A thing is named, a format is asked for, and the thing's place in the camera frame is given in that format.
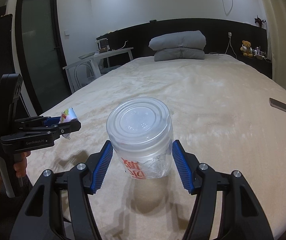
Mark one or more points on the brown teddy bear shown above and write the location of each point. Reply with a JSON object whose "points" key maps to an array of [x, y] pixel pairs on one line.
{"points": [[246, 49]]}

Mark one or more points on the beige plush bed blanket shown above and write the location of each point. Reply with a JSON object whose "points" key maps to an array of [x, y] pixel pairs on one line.
{"points": [[220, 112]]}

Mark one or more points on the clear plastic jar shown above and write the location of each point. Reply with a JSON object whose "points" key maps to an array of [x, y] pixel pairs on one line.
{"points": [[141, 134]]}

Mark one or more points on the upper grey pillow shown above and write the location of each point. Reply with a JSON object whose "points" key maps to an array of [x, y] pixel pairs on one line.
{"points": [[184, 39]]}

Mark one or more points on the small dark plant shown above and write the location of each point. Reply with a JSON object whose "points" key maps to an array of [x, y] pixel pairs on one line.
{"points": [[259, 22]]}

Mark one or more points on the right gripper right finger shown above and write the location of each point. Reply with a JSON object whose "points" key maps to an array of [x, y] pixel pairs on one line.
{"points": [[242, 216]]}

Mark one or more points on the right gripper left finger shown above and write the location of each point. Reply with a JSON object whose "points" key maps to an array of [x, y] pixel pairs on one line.
{"points": [[41, 216]]}

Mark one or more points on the white metal chair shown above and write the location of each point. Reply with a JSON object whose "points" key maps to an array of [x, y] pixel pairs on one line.
{"points": [[83, 74]]}

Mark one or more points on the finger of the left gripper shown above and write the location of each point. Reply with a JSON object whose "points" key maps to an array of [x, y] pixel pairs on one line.
{"points": [[54, 128], [37, 121]]}

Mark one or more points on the lower grey pillow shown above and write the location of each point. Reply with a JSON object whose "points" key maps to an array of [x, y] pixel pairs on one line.
{"points": [[179, 53]]}

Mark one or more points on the white bedside table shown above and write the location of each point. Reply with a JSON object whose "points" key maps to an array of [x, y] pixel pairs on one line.
{"points": [[91, 61]]}

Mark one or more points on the dark smartphone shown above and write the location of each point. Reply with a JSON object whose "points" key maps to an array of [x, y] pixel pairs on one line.
{"points": [[277, 104]]}

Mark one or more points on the grey pillow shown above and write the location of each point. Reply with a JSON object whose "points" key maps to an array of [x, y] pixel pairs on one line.
{"points": [[184, 39], [179, 53]]}

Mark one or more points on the colourful wrapper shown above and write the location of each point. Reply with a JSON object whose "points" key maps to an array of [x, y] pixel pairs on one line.
{"points": [[67, 119]]}

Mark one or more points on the dark glass door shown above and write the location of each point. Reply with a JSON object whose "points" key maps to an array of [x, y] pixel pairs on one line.
{"points": [[40, 53]]}

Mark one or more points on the black headboard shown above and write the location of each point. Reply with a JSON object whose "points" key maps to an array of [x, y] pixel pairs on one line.
{"points": [[204, 34]]}

